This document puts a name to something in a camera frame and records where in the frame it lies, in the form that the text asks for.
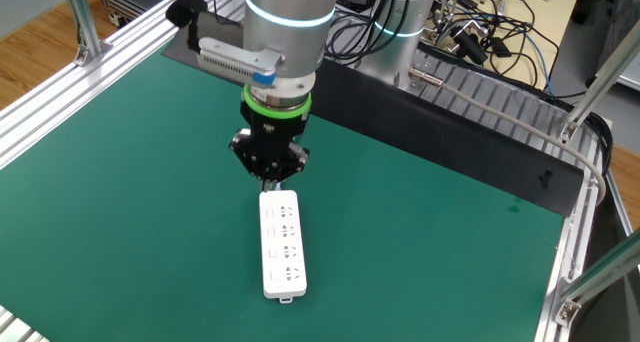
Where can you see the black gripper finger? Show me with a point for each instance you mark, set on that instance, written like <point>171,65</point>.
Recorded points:
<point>297,159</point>
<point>245,154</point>

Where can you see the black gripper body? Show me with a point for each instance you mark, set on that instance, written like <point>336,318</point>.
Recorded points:
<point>272,142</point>

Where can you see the white four-socket power strip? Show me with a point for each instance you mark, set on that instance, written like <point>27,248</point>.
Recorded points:
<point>282,262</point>

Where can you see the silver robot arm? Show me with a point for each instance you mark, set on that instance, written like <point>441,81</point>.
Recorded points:
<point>285,42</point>

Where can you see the green table mat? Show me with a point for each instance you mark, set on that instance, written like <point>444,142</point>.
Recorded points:
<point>150,232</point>

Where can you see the silver metal clamp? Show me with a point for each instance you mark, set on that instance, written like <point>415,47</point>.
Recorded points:
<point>472,28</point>

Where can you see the small black box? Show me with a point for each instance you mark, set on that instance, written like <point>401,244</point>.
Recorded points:
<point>500,47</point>

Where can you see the yellow wooden desk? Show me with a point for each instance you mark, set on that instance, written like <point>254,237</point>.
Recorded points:
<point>555,22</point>

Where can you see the grey cabinet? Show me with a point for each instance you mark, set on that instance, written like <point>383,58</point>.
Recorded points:
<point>620,22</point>

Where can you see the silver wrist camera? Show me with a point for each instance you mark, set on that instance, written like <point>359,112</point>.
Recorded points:
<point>230,62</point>

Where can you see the aluminium table frame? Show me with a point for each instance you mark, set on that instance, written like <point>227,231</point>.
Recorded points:
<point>50,97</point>

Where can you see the aluminium frame post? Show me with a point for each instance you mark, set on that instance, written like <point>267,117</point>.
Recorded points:
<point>82,17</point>
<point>600,277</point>
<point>605,77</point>

